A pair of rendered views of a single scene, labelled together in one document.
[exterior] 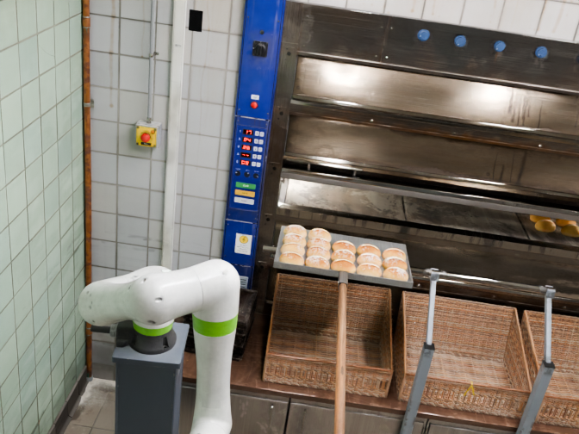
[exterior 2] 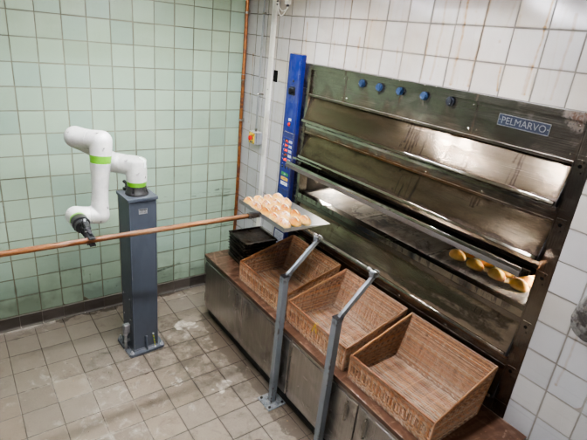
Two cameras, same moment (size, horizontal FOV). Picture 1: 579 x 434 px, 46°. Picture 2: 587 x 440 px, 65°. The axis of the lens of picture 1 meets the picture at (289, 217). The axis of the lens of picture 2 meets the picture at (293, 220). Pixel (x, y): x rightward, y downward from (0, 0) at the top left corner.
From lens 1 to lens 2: 2.63 m
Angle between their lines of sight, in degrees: 47
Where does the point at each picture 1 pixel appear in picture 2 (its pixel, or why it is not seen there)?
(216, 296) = (89, 140)
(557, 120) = (433, 151)
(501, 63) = (402, 104)
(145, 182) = (255, 166)
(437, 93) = (368, 124)
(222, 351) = (93, 172)
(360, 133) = (334, 149)
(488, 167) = (393, 183)
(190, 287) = (80, 133)
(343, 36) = (328, 85)
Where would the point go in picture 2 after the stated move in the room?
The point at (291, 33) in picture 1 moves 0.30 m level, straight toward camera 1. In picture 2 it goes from (307, 82) to (272, 81)
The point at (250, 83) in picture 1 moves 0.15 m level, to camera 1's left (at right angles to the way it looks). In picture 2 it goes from (288, 111) to (277, 107)
